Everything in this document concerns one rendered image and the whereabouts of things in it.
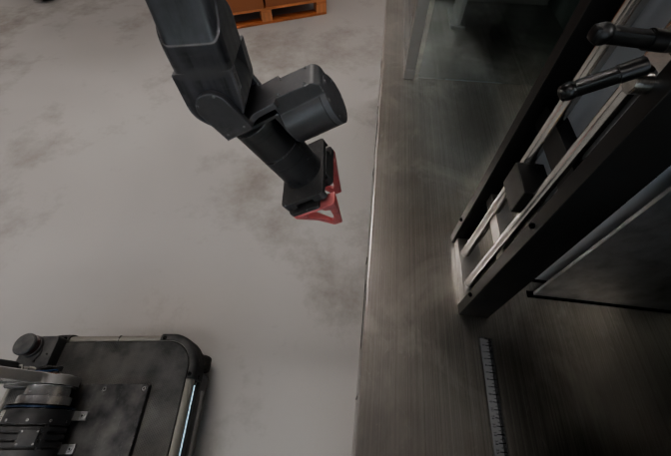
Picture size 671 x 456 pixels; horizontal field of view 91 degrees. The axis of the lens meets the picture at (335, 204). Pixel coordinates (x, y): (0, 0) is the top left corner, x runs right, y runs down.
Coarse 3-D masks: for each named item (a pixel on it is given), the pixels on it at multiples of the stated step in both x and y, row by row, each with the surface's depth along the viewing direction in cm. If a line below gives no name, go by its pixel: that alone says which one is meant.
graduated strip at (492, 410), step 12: (480, 348) 53; (492, 348) 53; (492, 360) 52; (492, 372) 51; (492, 384) 50; (492, 396) 49; (492, 408) 48; (492, 420) 47; (492, 432) 47; (504, 432) 47; (492, 444) 46; (504, 444) 46
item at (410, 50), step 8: (416, 0) 82; (424, 0) 80; (416, 8) 82; (424, 8) 82; (416, 16) 83; (424, 16) 83; (416, 24) 85; (424, 24) 85; (416, 32) 86; (416, 40) 88; (408, 48) 90; (416, 48) 90; (408, 56) 92; (416, 56) 92; (408, 64) 94; (408, 72) 96
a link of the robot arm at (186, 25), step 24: (168, 0) 26; (192, 0) 26; (216, 0) 27; (168, 24) 27; (192, 24) 27; (216, 24) 28; (168, 48) 28; (192, 48) 28; (216, 48) 28; (240, 48) 34; (192, 72) 30; (216, 72) 30; (240, 72) 34; (192, 96) 32; (240, 96) 32
